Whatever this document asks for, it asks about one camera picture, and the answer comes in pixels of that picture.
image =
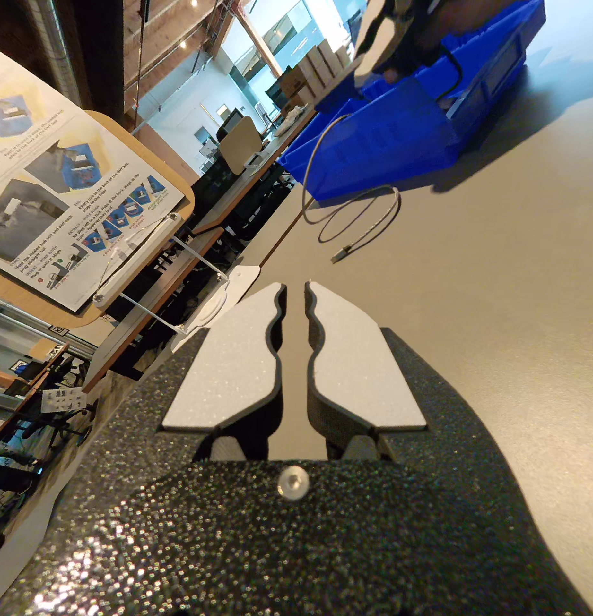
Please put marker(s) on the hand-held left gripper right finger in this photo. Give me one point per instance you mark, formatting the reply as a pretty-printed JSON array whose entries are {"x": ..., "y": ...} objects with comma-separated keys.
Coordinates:
[{"x": 359, "y": 370}]

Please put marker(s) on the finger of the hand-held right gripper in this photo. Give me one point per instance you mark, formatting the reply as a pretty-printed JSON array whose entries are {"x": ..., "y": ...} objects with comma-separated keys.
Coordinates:
[
  {"x": 376, "y": 38},
  {"x": 424, "y": 43}
]

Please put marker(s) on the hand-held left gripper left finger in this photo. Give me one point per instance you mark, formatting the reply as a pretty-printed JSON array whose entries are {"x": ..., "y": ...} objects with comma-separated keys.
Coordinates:
[{"x": 224, "y": 365}]

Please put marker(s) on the grey usb hub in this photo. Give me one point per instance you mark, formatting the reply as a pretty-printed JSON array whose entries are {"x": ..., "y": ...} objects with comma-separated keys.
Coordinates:
[{"x": 457, "y": 106}]

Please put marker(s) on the blue plastic bin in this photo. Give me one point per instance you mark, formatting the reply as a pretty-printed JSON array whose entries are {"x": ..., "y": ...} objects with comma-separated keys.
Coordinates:
[{"x": 388, "y": 144}]

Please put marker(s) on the stack of cardboard boxes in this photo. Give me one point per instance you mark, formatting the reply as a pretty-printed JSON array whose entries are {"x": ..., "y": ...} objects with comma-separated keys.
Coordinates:
[{"x": 315, "y": 67}]

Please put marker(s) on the wooden document stand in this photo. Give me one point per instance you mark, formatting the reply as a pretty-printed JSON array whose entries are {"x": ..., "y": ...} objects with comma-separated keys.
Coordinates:
[
  {"x": 241, "y": 281},
  {"x": 238, "y": 142}
]

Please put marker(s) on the wood-edged grey desk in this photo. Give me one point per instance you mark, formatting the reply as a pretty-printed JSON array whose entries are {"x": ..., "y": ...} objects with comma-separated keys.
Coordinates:
[{"x": 123, "y": 346}]

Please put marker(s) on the black monitor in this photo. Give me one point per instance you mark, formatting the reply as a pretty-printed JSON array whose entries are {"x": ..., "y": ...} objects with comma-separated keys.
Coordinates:
[{"x": 277, "y": 95}]

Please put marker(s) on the long grey desk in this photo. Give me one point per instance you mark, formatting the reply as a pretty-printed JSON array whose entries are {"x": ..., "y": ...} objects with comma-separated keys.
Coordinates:
[{"x": 277, "y": 144}]

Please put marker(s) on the white printed icon sheet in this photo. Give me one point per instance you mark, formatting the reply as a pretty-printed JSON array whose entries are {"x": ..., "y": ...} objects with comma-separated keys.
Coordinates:
[{"x": 63, "y": 399}]

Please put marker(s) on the printed instruction sheet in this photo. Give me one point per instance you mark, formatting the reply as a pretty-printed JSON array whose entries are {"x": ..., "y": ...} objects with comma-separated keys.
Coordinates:
[{"x": 60, "y": 192}]

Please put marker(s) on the aluminium frame rail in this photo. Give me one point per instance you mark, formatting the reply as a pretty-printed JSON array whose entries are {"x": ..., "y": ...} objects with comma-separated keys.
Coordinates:
[{"x": 17, "y": 320}]

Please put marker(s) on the metal air duct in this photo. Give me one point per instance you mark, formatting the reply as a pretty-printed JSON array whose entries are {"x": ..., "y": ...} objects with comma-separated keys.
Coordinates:
[{"x": 55, "y": 48}]

